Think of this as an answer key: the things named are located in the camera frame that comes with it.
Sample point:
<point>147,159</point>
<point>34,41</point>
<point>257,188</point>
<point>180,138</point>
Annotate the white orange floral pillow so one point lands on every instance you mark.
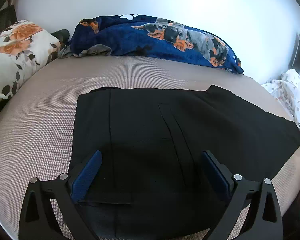
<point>25,48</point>

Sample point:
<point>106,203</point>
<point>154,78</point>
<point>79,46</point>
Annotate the black object behind pillow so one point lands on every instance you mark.
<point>62,35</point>

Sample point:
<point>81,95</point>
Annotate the white dotted bedsheet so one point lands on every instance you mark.
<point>286,91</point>

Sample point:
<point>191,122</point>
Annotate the black pants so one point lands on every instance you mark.
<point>154,181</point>

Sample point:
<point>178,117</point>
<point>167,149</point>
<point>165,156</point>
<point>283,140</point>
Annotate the blue dog print blanket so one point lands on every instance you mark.
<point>141,35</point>

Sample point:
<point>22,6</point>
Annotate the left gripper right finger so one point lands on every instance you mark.
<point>263,220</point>

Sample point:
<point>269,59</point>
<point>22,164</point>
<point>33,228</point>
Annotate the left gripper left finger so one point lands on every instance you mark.
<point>37,219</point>

